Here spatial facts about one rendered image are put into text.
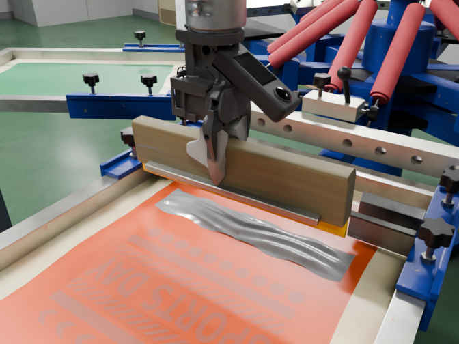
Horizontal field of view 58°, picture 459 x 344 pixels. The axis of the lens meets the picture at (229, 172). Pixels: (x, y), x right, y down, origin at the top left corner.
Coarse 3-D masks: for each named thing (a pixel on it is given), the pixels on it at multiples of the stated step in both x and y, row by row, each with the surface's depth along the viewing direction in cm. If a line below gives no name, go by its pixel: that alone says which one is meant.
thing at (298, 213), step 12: (156, 168) 66; (168, 168) 66; (180, 180) 64; (192, 180) 62; (204, 180) 62; (216, 192) 61; (228, 192) 59; (240, 192) 59; (252, 204) 58; (264, 204) 56; (276, 204) 56; (288, 216) 55; (300, 216) 54; (312, 216) 53
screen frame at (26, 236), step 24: (264, 144) 92; (360, 168) 83; (96, 192) 75; (120, 192) 80; (384, 192) 79; (408, 192) 76; (432, 192) 75; (48, 216) 69; (72, 216) 71; (0, 240) 63; (24, 240) 64; (48, 240) 68; (0, 264) 62; (408, 312) 51; (384, 336) 48; (408, 336) 48
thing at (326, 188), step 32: (160, 128) 63; (192, 128) 62; (160, 160) 67; (192, 160) 62; (256, 160) 55; (288, 160) 53; (320, 160) 52; (256, 192) 58; (288, 192) 55; (320, 192) 52; (352, 192) 52
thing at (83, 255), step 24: (168, 192) 81; (192, 192) 81; (144, 216) 74; (168, 216) 74; (96, 240) 69; (120, 240) 69; (192, 240) 69; (216, 240) 69; (72, 264) 64; (24, 288) 60; (48, 288) 60; (0, 312) 56; (24, 312) 56; (0, 336) 52; (24, 336) 52; (48, 336) 52
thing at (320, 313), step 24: (264, 216) 74; (336, 240) 69; (360, 240) 69; (264, 264) 64; (288, 264) 64; (360, 264) 64; (312, 288) 60; (336, 288) 60; (312, 312) 56; (336, 312) 56; (288, 336) 52; (312, 336) 52
